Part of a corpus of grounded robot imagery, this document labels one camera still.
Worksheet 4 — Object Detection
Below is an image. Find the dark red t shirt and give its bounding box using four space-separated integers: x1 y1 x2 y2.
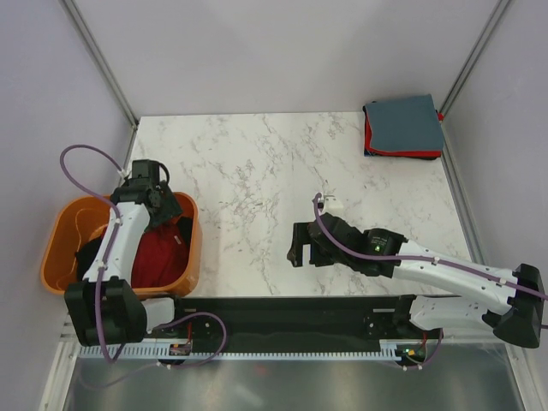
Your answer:
131 223 189 289

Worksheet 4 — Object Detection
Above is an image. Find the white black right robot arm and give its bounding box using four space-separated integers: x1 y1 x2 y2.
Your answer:
287 213 547 348

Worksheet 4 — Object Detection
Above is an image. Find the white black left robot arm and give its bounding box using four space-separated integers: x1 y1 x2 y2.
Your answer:
64 159 188 347

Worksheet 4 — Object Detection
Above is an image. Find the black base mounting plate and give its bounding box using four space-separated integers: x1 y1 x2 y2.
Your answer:
176 295 440 353

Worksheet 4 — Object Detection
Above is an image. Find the black t shirt in basket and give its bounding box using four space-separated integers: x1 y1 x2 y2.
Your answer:
74 216 194 279

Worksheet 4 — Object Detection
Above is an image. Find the orange plastic laundry basket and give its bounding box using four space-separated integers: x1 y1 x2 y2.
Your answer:
40 192 202 298

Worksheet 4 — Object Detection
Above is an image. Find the folded grey blue t shirt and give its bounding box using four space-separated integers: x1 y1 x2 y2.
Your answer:
363 93 443 154

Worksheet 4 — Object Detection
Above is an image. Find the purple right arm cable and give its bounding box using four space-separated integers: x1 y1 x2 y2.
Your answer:
312 193 548 303

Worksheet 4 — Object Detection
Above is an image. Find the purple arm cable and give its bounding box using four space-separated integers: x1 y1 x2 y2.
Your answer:
59 145 129 364
312 193 548 303

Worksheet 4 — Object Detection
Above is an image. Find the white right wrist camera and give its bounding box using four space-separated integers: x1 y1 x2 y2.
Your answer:
321 195 344 215

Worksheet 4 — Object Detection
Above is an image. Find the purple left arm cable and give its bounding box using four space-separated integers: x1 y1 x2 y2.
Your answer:
59 145 129 364

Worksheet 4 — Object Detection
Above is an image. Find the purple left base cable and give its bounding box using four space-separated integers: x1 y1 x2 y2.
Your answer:
79 311 228 390

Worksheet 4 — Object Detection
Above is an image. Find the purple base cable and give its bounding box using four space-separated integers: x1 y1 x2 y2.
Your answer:
79 311 228 390
396 327 444 372

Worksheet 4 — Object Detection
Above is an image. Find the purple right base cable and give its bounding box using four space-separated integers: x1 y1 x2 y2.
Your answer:
396 327 444 372

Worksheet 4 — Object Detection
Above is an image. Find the white slotted cable duct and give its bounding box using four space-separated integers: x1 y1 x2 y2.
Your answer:
79 340 397 360

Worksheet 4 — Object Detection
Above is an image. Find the left aluminium frame post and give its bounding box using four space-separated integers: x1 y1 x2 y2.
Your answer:
59 0 139 130

